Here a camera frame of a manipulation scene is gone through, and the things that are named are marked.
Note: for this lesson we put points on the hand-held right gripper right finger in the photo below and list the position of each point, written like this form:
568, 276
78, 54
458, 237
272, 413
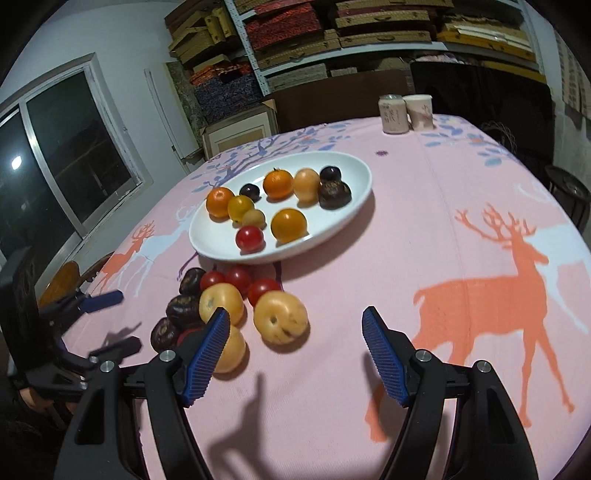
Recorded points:
385, 360

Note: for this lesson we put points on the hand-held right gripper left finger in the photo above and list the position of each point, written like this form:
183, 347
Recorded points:
207, 355

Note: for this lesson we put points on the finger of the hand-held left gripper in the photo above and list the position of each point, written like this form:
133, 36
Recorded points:
124, 347
104, 299

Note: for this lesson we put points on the dark brown water chestnut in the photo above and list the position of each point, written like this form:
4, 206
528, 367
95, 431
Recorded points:
192, 280
334, 194
182, 311
165, 333

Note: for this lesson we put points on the small pale yellow plum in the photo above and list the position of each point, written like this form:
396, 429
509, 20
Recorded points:
254, 218

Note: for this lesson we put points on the white plate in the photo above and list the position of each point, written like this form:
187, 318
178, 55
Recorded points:
330, 221

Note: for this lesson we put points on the large orange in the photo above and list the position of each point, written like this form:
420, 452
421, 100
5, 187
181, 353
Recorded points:
219, 202
278, 183

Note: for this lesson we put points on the small yellow tangerine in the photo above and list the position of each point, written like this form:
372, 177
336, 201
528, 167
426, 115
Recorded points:
241, 207

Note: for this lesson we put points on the dark purple plum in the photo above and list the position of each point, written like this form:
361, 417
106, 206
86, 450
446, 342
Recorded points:
250, 191
330, 173

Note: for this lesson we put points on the person's left hand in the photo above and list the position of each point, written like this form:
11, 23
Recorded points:
32, 398

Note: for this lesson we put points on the wooden chair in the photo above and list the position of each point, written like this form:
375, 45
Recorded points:
60, 277

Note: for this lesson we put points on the pink deer print tablecloth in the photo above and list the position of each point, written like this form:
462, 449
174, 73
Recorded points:
415, 230

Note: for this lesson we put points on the aluminium sliding window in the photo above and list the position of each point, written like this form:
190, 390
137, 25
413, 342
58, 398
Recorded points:
69, 152

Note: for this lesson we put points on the white long plank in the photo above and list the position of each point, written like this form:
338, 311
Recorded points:
168, 120

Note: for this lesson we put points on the grey-green stone slab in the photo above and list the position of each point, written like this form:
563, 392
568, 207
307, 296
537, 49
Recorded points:
184, 97

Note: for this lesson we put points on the pile of mixed patterned boxes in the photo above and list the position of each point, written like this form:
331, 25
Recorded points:
221, 92

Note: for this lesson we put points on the beige drink can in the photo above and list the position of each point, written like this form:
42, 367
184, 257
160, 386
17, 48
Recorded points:
392, 115

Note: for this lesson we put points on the white paper cup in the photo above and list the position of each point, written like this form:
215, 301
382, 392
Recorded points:
419, 113

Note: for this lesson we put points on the black round stool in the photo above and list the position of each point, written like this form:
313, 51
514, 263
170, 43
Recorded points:
568, 184

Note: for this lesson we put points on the dark brown board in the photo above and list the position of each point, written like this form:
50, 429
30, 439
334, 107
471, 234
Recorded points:
332, 101

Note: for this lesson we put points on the white metal shelf rack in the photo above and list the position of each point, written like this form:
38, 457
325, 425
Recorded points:
255, 64

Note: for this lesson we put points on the black chair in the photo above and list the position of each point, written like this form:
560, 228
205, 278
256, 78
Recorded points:
485, 97

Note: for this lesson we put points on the grey woven box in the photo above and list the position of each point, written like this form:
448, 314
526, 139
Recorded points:
295, 76

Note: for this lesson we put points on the stack of tan woven boxes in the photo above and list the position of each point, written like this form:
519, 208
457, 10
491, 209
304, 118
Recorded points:
383, 34

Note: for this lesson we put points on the large red patterned box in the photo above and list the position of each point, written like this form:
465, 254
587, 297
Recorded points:
281, 25

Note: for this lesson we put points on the stack of yellow flat boxes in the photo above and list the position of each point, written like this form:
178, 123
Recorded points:
489, 39

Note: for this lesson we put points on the beige checked curtain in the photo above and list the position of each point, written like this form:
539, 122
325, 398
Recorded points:
575, 78

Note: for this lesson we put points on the wooden picture frame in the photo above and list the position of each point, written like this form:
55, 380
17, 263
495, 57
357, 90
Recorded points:
240, 131

